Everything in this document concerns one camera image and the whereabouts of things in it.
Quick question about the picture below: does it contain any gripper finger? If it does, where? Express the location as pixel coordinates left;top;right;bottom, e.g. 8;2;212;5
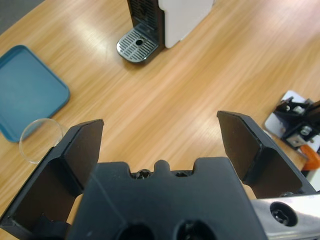
216;110;320;200
0;119;105;235

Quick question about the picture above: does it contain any clear drinking glass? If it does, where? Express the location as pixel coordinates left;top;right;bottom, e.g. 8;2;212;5
18;117;65;165

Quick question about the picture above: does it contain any white capsule coffee machine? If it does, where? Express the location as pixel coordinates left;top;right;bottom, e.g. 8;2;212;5
116;0;217;65

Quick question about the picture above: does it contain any teal plastic tray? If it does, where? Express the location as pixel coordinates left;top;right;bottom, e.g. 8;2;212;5
0;44;71;143

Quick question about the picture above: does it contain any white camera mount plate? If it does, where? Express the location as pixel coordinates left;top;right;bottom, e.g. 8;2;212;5
264;90;320;151

